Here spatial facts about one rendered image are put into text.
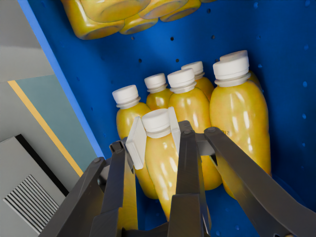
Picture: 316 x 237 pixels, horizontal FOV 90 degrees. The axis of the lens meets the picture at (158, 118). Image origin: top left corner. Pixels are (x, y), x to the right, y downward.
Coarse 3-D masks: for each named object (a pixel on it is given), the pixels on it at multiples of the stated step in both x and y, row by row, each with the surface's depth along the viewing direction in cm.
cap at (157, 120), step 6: (150, 114) 21; (156, 114) 20; (162, 114) 20; (168, 114) 20; (144, 120) 20; (150, 120) 19; (156, 120) 19; (162, 120) 19; (168, 120) 20; (144, 126) 21; (150, 126) 20; (156, 126) 20; (162, 126) 20
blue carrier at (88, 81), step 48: (48, 0) 19; (240, 0) 24; (288, 0) 18; (48, 48) 16; (96, 48) 25; (144, 48) 31; (192, 48) 31; (240, 48) 27; (288, 48) 20; (96, 96) 24; (144, 96) 33; (288, 96) 22; (96, 144) 20; (288, 144) 25; (288, 192) 27
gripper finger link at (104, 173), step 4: (124, 140) 17; (124, 144) 16; (128, 152) 14; (128, 156) 14; (108, 160) 14; (128, 160) 14; (132, 160) 15; (108, 164) 13; (128, 164) 14; (132, 164) 14; (104, 168) 13; (108, 168) 13; (104, 172) 13; (108, 172) 13; (100, 176) 13; (104, 176) 13; (100, 180) 13; (104, 180) 13
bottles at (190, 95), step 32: (64, 0) 18; (160, 0) 18; (192, 0) 23; (96, 32) 23; (128, 32) 27; (192, 64) 28; (128, 96) 23; (160, 96) 28; (192, 96) 22; (128, 128) 24
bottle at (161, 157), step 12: (156, 132) 20; (168, 132) 20; (156, 144) 20; (168, 144) 20; (144, 156) 22; (156, 156) 20; (168, 156) 19; (156, 168) 20; (168, 168) 20; (156, 180) 21; (168, 180) 20; (156, 192) 23; (168, 192) 21; (168, 204) 22; (168, 216) 23
